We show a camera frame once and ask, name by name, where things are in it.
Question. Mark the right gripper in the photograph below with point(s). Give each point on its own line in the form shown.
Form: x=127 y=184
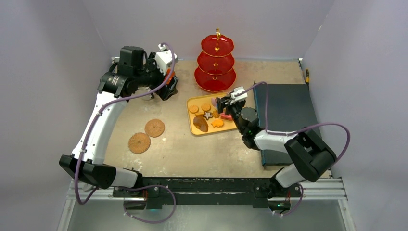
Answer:
x=229 y=106

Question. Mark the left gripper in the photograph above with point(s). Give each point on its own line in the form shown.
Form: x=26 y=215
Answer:
x=164 y=91

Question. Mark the pink handled metal tongs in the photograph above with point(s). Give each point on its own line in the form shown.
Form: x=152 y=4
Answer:
x=217 y=102

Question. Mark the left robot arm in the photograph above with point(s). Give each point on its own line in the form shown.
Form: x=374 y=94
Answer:
x=135 y=69

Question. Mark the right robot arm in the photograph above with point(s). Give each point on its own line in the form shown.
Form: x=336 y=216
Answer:
x=310 y=155

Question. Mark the red white cake slice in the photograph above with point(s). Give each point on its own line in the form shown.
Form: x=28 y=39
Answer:
x=225 y=116

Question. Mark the orange mug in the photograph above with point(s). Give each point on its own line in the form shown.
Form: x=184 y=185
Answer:
x=171 y=76

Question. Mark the white ribbed mug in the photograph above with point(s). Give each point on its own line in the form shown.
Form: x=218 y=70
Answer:
x=147 y=97

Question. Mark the brown swirl cookie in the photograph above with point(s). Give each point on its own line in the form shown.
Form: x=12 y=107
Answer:
x=215 y=114

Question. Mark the orange fish cookie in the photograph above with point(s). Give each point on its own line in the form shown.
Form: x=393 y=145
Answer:
x=217 y=123

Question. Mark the white iced star cookie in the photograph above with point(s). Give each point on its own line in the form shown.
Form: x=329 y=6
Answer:
x=208 y=115

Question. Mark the round biscuit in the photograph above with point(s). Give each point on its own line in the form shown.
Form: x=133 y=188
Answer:
x=193 y=109
x=206 y=107

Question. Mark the yellow serving tray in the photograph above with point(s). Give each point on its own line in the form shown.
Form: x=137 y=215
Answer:
x=199 y=100

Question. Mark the square scalloped biscuit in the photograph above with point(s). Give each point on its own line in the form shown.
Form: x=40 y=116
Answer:
x=200 y=113

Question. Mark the red three tier stand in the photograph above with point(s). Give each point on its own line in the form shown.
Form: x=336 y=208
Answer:
x=215 y=71

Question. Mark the round woven coaster far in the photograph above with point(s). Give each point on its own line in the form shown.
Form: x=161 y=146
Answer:
x=154 y=128

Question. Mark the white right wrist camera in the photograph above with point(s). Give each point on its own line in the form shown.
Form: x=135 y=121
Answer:
x=238 y=92

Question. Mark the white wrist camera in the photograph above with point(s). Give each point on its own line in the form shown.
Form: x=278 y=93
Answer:
x=165 y=58
x=238 y=92

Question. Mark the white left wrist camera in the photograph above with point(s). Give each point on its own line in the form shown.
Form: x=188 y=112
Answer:
x=165 y=58

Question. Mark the yellow black tool handle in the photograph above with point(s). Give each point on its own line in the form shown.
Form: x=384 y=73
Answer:
x=307 y=80

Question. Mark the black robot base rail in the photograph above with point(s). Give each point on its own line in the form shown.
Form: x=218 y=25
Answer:
x=255 y=192

